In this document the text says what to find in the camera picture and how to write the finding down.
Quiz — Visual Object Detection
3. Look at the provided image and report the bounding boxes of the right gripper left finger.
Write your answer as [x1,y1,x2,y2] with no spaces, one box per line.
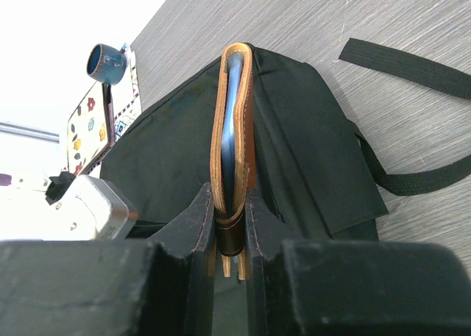
[1,184,216,335]

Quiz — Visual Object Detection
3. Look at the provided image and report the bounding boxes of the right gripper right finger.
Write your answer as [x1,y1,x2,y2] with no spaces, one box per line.
[244,191,470,335]

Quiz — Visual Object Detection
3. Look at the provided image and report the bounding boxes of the black student backpack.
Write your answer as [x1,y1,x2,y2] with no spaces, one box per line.
[101,43,470,254]

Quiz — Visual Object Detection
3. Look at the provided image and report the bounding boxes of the brown leather wallet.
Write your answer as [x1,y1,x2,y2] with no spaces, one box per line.
[210,43,256,280]

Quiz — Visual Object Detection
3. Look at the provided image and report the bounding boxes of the white patterned cloth mat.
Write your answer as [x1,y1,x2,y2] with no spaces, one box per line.
[111,43,142,143]

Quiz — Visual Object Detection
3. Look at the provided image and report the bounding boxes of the floral square ceramic plate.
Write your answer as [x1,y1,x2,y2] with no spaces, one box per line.
[66,82,110,176]

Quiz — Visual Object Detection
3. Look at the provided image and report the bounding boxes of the dark blue ceramic cup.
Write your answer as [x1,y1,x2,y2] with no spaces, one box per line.
[86,43,127,85]

